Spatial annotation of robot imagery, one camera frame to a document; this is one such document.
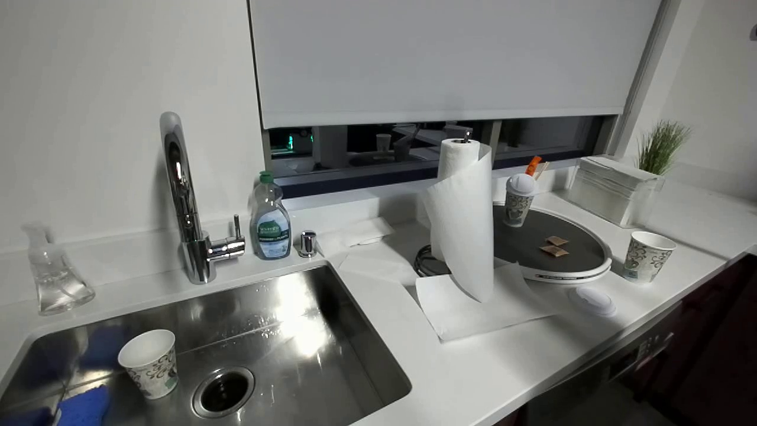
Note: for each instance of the white plastic cup lid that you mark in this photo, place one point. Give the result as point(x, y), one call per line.
point(522, 185)

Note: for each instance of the patterned paper coffee cup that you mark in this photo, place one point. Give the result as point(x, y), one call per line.
point(518, 215)

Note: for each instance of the small chrome knob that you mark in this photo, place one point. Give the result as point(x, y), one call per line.
point(305, 242)

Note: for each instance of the white paper towel roll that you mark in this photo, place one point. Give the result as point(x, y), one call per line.
point(464, 221)

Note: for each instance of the clear dish soap bottle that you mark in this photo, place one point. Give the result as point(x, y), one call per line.
point(272, 229)

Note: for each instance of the stainless steel sink basin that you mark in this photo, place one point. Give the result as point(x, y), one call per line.
point(315, 347)

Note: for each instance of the white roller blind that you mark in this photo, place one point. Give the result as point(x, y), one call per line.
point(451, 56)

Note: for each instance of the brown paper packet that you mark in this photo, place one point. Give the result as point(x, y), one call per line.
point(556, 242)
point(553, 251)

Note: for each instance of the dark window pane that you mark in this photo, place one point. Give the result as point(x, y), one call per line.
point(553, 138)

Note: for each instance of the round black tray white rim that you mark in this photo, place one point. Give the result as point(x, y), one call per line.
point(568, 234)

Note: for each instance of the chrome kitchen faucet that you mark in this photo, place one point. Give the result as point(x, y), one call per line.
point(181, 180)

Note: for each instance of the white box holder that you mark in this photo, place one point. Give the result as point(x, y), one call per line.
point(606, 190)

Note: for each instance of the round sink drain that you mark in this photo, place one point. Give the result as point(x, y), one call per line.
point(224, 391)

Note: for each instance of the green potted plant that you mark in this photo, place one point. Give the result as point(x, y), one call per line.
point(661, 145)

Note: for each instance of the clear glass flask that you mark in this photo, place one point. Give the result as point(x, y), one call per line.
point(55, 286)

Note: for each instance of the blue sponge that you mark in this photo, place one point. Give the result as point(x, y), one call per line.
point(84, 408)

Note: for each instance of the dark under-counter cabinet front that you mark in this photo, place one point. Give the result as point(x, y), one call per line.
point(711, 357)

